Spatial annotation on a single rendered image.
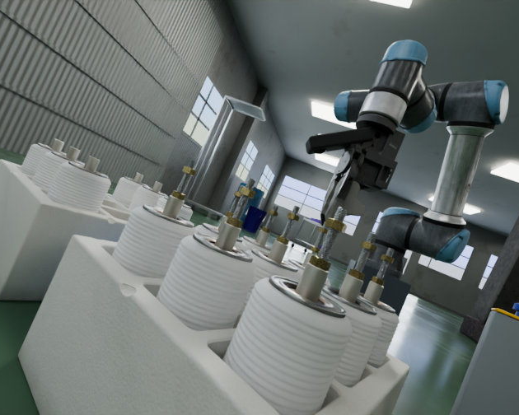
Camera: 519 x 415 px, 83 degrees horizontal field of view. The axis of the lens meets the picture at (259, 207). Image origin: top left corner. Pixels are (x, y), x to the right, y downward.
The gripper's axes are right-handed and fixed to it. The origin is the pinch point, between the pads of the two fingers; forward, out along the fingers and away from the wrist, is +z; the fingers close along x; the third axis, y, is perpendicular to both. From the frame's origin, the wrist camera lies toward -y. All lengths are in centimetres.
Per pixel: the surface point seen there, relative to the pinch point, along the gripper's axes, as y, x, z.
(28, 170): -65, 20, 16
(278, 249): -7.1, -10.1, 7.8
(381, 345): 11.5, -12.1, 14.4
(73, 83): -203, 219, -40
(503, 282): 268, 245, -37
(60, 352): -26.7, -17.8, 28.0
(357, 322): 2.3, -21.4, 10.9
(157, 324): -16.9, -26.0, 17.1
